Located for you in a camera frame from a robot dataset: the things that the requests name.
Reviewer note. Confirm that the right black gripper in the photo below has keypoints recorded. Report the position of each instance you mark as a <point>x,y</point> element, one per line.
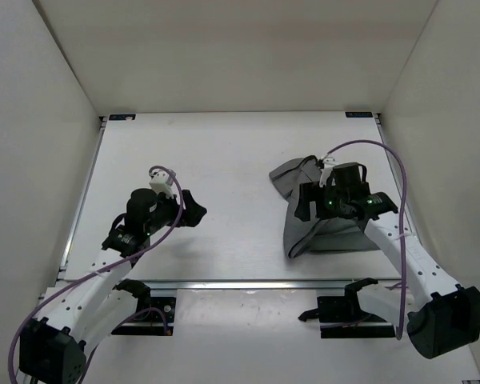
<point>310,193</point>

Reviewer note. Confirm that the aluminium front table rail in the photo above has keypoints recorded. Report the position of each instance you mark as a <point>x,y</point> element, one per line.
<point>306,284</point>

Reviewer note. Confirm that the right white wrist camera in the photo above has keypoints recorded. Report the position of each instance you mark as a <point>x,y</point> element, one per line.
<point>326,164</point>

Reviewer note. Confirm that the right blue corner sticker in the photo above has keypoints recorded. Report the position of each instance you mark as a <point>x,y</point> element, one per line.
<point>358,114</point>

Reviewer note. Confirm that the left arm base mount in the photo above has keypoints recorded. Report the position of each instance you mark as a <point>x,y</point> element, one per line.
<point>154,318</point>

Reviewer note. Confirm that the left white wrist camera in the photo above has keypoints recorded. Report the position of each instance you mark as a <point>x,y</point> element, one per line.
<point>161,183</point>

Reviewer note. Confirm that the blue corner sticker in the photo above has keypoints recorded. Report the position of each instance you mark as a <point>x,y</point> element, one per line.
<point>122,117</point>
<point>358,114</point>

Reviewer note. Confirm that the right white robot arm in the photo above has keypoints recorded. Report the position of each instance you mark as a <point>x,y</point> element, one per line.
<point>436,312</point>

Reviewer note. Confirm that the left blue corner sticker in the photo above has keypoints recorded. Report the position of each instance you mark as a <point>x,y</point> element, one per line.
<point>122,117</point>

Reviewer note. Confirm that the grey pleated skirt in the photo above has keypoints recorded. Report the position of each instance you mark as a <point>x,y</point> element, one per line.
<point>314,236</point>

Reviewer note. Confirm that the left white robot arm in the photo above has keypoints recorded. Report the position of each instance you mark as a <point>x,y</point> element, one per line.
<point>56,345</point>

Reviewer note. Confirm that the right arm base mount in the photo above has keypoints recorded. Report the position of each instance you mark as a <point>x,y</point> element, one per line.
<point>339,319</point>

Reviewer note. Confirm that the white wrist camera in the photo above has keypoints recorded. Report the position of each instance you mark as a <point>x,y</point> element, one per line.
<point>326,164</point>
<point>161,183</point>

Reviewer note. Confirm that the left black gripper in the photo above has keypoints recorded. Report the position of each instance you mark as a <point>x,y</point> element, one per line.
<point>195,212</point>

